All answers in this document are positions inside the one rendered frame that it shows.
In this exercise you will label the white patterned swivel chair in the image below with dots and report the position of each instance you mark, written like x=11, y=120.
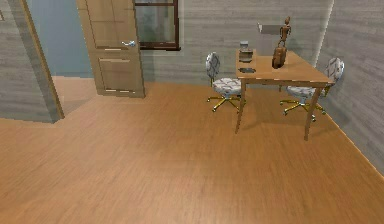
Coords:
x=305, y=91
x=224, y=85

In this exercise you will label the brown wooden figure statue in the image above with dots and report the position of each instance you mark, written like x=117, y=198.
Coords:
x=280, y=50

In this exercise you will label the dark flat dish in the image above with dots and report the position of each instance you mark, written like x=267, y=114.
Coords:
x=247, y=70

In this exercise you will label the light wooden table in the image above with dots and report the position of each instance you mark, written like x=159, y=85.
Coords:
x=290, y=71

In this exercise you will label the dark framed window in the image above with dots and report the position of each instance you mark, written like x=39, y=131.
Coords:
x=156, y=25

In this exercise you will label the light wooden room door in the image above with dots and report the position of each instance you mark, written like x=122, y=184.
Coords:
x=113, y=66

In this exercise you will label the grey glass jar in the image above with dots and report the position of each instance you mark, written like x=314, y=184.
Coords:
x=245, y=53

